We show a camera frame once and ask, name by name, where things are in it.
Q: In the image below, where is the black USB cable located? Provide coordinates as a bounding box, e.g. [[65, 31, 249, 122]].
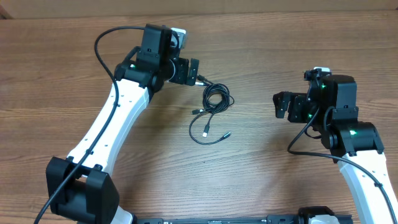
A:
[[190, 73, 235, 138], [188, 109, 232, 146]]

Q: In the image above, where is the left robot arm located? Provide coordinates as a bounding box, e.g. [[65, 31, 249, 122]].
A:
[[43, 24, 199, 224]]

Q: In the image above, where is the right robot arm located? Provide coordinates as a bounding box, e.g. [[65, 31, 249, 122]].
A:
[[272, 70, 397, 223]]

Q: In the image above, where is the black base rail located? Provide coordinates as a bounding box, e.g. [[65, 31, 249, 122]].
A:
[[133, 213, 354, 224]]

